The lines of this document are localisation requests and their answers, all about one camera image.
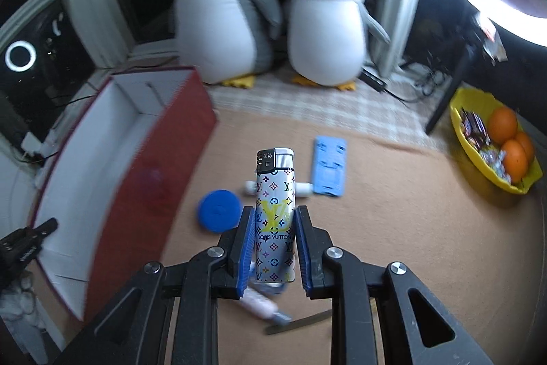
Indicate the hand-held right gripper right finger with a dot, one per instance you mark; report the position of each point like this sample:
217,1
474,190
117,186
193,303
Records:
304,249

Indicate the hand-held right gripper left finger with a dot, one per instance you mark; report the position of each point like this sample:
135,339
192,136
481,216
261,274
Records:
247,247

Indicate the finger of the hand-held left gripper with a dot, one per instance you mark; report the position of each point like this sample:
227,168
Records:
45,227

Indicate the blue round lid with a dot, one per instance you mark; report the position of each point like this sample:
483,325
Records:
218,211

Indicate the small plastic tube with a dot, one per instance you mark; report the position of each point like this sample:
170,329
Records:
260,303

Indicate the white patterned lighter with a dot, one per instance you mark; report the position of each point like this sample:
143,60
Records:
273,194

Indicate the small white cylinder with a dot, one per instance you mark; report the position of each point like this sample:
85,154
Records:
305,189

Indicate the blue plastic phone stand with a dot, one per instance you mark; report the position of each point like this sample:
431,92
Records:
330,168

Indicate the red cardboard box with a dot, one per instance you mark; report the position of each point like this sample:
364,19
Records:
128,159

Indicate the white cloth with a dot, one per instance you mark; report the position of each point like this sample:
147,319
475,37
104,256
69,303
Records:
19,313

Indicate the white power strip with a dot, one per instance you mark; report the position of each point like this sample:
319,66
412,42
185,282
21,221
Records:
33,143

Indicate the checkered cloth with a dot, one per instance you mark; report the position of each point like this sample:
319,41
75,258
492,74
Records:
384,112

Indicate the yellow bowl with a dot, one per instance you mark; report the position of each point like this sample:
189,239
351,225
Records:
463,142

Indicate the pile of wrapped candies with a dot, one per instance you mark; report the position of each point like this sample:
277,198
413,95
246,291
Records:
474,130

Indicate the black tripod leg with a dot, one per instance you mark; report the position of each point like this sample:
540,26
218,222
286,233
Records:
448,91

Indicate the small penguin plush toy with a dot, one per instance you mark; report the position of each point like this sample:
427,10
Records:
327,35

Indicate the large penguin plush toy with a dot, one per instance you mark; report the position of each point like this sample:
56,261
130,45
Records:
218,14

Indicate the paper tag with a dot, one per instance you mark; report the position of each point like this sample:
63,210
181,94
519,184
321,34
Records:
491,40

